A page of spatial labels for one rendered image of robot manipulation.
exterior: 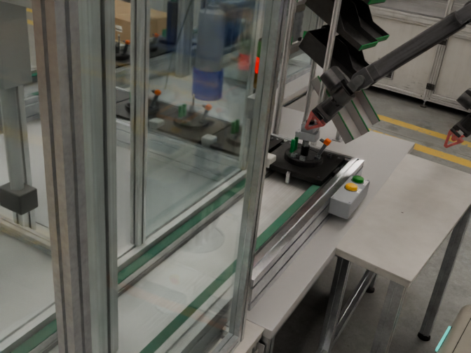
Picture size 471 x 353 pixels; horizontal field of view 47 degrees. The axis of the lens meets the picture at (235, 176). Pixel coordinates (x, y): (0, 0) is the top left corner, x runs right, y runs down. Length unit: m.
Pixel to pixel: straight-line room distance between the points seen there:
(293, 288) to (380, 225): 0.50
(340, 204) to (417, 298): 1.39
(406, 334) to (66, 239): 2.35
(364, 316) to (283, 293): 1.40
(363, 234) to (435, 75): 4.31
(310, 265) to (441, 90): 4.58
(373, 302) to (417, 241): 1.14
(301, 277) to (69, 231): 1.02
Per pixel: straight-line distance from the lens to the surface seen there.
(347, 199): 1.80
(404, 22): 6.07
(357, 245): 1.77
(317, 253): 1.68
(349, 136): 2.13
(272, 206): 1.77
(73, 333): 0.74
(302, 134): 1.95
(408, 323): 2.92
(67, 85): 0.58
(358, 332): 2.77
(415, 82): 6.12
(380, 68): 1.83
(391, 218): 1.97
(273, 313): 1.44
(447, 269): 2.61
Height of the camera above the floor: 1.80
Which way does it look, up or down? 27 degrees down
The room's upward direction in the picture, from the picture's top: 6 degrees clockwise
